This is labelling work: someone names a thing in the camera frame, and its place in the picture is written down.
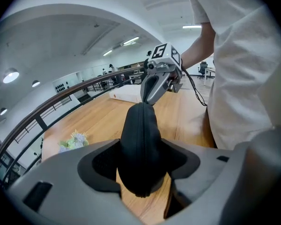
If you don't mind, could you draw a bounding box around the thin black cable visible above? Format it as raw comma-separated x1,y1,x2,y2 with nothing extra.
181,66,208,107

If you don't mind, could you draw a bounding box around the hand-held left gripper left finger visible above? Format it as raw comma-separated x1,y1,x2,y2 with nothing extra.
7,138,147,225

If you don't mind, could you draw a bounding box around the black office chair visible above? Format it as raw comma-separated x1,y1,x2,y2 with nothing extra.
198,61,208,80

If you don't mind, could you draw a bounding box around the white desk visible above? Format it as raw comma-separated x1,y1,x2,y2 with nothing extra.
204,67,216,86

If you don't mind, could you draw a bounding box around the person's white t-shirt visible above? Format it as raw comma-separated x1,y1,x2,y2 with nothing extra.
185,0,281,151

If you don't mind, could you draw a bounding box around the person's right forearm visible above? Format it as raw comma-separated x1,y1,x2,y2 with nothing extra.
180,22,216,70

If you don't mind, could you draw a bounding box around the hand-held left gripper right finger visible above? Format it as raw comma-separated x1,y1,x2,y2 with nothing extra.
161,138,242,220

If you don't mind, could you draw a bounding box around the white flat box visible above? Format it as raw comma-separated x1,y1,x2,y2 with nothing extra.
109,84,143,104

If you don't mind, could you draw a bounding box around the black zippered pouch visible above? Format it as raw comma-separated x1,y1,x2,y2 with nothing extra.
117,102,169,198

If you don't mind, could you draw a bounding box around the pale blue flower bouquet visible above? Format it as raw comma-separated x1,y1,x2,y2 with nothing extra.
58,129,89,153

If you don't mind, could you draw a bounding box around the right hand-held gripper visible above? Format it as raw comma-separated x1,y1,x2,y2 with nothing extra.
140,42,184,105

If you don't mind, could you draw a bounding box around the black railing wooden handrail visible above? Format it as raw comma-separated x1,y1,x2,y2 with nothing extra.
0,66,146,189

